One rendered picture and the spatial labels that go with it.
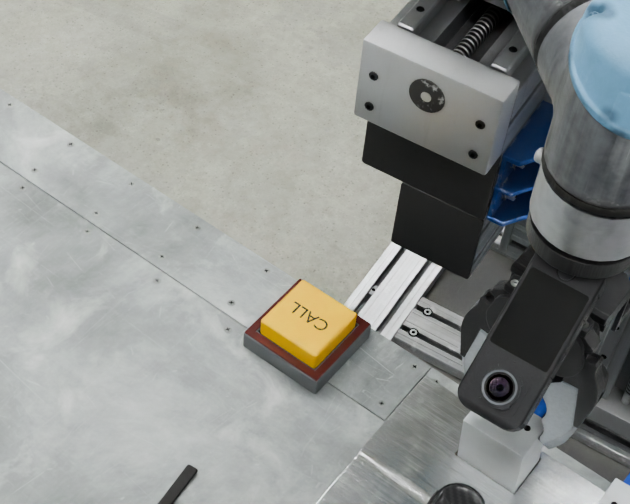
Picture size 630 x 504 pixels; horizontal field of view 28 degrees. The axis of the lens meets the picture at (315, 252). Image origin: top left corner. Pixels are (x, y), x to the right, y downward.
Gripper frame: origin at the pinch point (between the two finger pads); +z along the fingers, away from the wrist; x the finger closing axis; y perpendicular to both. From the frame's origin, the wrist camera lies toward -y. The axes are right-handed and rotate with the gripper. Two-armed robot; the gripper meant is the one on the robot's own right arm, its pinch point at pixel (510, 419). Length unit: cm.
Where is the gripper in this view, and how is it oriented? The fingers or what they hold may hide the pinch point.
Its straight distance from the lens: 92.1
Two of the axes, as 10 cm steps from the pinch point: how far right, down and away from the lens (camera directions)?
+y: 6.0, -5.9, 5.4
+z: -0.6, 6.4, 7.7
